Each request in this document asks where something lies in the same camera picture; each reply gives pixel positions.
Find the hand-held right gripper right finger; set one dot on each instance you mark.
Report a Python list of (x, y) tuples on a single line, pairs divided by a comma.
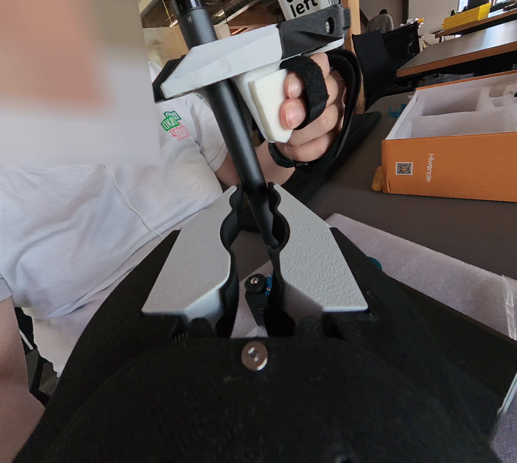
[(319, 269)]

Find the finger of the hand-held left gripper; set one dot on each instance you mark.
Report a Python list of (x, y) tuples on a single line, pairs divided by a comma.
[(226, 55)]

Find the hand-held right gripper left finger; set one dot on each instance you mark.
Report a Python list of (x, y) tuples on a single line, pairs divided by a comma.
[(190, 269)]

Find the blue metal bracket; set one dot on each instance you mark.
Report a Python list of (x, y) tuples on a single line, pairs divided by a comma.
[(269, 284)]

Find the black electric screwdriver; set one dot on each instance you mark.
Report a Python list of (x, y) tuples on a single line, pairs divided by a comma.
[(234, 127)]

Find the person's right forearm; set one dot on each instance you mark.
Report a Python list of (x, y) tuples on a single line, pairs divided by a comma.
[(16, 410)]

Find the person's left forearm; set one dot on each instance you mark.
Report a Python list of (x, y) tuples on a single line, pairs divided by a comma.
[(278, 178)]

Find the grey desk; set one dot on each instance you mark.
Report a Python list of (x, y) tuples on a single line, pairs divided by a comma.
[(404, 228)]

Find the orange-edged desk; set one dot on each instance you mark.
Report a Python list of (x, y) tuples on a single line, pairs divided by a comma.
[(464, 53)]

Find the person's left hand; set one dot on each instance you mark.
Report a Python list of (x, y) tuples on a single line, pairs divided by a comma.
[(323, 131)]

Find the teal round part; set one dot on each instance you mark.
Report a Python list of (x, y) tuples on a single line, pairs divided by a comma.
[(375, 263)]

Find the black office chair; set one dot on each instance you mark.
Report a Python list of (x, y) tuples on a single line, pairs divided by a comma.
[(387, 63)]

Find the small yellow object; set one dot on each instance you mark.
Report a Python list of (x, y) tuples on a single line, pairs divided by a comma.
[(377, 182)]

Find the white foam sheet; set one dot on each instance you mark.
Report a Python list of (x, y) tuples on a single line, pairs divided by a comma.
[(424, 269)]

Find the person in white t-shirt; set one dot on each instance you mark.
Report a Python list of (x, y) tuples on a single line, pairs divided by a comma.
[(80, 236)]

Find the black wristband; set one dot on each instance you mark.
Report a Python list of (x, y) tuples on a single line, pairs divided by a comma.
[(284, 160)]

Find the small blue parts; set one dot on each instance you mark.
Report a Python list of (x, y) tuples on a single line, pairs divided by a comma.
[(396, 111)]

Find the white foam insert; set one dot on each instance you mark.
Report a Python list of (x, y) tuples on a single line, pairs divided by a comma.
[(444, 103)]

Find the yellow box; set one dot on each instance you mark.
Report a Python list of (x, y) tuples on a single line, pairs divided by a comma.
[(464, 18)]

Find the orange cardboard box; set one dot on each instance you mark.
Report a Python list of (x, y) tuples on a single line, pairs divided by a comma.
[(464, 168)]

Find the clear plastic bag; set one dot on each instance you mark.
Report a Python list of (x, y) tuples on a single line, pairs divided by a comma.
[(512, 301)]

